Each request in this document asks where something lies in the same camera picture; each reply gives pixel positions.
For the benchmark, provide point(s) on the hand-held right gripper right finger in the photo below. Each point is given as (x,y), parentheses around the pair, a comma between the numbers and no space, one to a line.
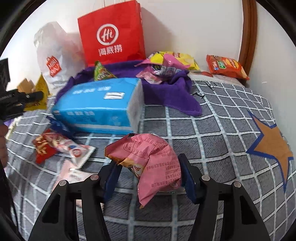
(188,183)

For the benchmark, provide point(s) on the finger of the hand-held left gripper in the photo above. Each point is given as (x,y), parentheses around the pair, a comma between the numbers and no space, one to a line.
(30,97)

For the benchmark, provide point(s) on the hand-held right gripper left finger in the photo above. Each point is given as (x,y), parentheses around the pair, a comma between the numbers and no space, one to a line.
(111,183)

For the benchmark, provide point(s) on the yellow triangular snack packet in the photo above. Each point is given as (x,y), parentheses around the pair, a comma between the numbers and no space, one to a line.
(41,88)

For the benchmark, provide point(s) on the pink snack packet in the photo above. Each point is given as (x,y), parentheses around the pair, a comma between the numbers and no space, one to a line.
(157,160)

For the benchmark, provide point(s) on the dark blue snack packet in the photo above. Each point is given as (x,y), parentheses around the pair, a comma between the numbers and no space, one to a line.
(61,126)

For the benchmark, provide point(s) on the red pink candy strip pack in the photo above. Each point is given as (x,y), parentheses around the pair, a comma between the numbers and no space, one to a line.
(76,150)

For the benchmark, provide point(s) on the green snack packet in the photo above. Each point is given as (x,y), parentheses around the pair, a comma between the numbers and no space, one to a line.
(103,73)

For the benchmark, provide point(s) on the small pink candy packet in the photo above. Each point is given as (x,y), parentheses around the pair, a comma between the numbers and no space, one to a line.
(149,77)

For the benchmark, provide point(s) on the pink yellow snack bag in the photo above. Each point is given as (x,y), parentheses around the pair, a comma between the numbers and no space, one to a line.
(161,63)

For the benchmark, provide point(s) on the pale pink speckled packet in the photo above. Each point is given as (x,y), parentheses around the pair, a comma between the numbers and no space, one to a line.
(71,172)

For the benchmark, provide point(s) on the grey checked cloth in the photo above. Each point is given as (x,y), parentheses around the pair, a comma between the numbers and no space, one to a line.
(208,139)

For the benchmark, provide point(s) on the white plastic shopping bag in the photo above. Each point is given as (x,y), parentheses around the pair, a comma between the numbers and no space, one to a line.
(55,53)

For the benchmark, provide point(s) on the red snack packet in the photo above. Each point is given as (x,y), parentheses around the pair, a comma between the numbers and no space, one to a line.
(44,148)

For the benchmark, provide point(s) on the blue tissue pack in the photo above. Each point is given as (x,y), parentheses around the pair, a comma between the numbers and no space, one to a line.
(97,104)

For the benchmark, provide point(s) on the purple cloth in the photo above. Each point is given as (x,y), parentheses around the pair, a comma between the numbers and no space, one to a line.
(171,92)

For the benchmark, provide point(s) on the red paper bag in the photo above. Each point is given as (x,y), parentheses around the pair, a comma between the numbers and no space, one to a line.
(111,34)

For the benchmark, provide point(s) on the white printed cloth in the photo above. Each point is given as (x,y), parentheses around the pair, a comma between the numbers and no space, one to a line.
(222,80)

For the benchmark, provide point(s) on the orange chip bag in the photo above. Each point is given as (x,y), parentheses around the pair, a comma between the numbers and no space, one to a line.
(225,66)

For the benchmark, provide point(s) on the yellow chip bag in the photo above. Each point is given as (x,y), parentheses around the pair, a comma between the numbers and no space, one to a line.
(187,60)

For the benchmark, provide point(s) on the brown wooden door frame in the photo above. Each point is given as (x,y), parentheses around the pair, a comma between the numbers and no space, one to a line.
(248,34)

